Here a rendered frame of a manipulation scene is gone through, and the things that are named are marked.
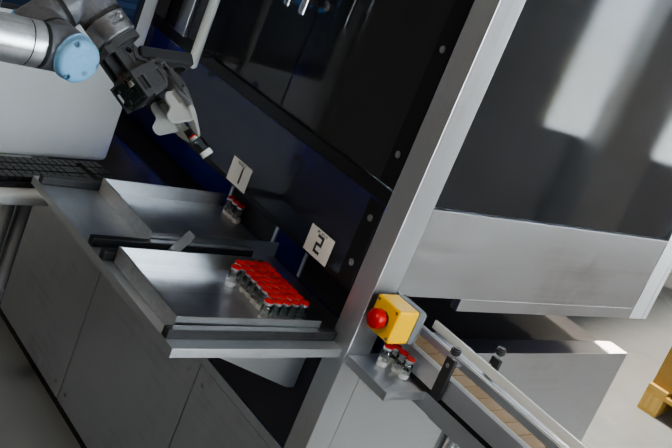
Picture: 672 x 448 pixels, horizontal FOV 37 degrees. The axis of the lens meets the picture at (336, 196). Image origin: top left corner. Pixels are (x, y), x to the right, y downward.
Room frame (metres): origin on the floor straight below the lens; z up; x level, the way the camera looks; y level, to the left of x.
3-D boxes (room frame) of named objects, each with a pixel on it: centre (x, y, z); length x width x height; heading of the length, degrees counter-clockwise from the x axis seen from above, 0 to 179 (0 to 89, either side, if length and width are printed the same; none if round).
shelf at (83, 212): (2.03, 0.23, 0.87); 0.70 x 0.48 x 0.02; 43
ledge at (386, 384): (1.87, -0.24, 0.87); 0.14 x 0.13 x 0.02; 133
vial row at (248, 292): (1.93, 0.08, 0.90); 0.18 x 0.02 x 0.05; 43
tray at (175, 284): (1.87, 0.14, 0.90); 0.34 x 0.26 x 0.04; 133
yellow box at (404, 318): (1.85, -0.20, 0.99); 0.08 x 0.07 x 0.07; 133
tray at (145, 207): (2.20, 0.29, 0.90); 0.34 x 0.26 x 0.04; 133
